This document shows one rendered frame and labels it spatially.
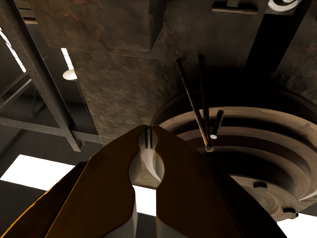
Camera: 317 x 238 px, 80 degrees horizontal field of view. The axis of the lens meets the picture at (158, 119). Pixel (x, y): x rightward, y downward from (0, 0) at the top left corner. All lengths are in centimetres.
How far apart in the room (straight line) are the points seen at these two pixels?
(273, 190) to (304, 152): 9
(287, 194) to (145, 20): 39
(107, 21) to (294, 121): 35
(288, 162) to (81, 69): 56
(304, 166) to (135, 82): 44
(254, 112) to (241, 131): 4
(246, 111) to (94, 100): 48
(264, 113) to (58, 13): 44
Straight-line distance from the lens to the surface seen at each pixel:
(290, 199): 48
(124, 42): 31
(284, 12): 44
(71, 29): 49
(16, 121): 728
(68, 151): 908
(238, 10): 37
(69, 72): 724
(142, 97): 59
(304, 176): 50
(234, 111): 38
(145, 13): 29
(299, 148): 45
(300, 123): 42
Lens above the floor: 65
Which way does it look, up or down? 48 degrees up
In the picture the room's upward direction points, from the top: 180 degrees counter-clockwise
